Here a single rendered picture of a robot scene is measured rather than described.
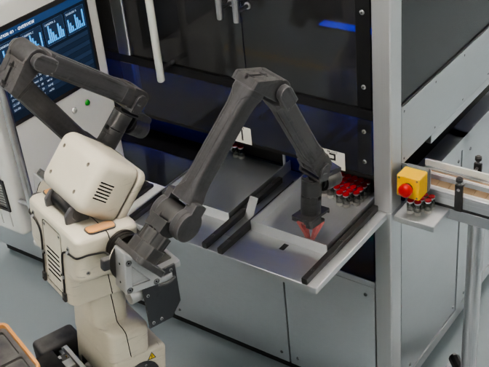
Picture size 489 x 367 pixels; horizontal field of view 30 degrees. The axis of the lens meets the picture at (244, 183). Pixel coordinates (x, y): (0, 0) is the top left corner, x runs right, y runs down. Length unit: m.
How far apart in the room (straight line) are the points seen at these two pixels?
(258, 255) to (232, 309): 0.84
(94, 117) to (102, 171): 0.97
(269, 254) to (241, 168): 0.48
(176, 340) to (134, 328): 1.30
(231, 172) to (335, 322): 0.62
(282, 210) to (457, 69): 0.70
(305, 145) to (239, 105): 0.33
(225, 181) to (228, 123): 0.86
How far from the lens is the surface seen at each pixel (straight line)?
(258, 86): 2.07
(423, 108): 2.76
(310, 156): 2.39
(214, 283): 3.39
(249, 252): 2.61
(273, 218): 2.74
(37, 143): 2.93
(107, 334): 2.38
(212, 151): 2.09
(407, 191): 2.61
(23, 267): 4.27
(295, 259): 2.57
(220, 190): 2.89
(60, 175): 2.23
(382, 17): 2.44
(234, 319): 3.44
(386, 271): 2.87
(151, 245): 2.11
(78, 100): 3.01
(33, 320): 3.95
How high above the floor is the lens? 2.43
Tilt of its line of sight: 32 degrees down
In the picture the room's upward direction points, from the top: 6 degrees counter-clockwise
